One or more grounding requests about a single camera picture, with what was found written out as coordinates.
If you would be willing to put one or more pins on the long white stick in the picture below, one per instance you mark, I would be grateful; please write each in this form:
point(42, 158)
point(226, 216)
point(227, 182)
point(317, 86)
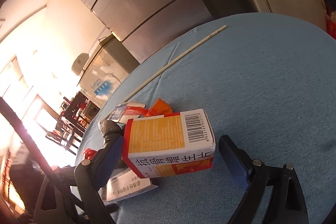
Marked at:
point(160, 62)

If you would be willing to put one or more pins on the dark wooden chair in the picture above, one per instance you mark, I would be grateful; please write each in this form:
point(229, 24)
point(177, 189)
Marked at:
point(65, 135)

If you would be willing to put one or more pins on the red plastic bag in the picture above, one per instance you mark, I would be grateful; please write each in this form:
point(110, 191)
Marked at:
point(331, 24)

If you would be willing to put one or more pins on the white purple medicine box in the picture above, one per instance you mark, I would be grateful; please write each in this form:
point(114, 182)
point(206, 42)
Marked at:
point(124, 184)

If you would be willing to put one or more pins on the blue tablecloth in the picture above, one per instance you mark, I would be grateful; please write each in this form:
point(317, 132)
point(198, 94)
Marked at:
point(267, 81)

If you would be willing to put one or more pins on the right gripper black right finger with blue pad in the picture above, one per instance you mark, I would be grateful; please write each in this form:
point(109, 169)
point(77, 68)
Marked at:
point(286, 203)

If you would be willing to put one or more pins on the white rice cooker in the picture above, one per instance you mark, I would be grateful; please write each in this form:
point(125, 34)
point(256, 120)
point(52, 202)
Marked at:
point(79, 63)

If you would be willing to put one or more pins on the orange plastic wrapper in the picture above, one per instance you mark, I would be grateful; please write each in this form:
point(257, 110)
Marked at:
point(160, 107)

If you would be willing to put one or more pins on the dark wooden dining table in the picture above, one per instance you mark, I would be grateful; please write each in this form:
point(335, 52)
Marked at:
point(79, 112)

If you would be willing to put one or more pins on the orange white medicine box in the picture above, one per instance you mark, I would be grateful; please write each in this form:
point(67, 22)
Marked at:
point(169, 145)

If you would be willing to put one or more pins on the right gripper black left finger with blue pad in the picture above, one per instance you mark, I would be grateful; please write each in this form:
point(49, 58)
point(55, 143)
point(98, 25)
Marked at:
point(70, 195)

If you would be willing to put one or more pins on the crumpled black plastic bag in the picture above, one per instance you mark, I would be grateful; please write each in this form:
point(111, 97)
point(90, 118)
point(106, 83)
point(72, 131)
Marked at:
point(110, 128)

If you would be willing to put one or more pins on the white chest freezer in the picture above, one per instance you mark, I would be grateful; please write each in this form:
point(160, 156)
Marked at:
point(108, 66)

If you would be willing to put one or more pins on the red crumpled wrapper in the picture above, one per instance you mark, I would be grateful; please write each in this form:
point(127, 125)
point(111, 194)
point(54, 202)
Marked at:
point(89, 154)

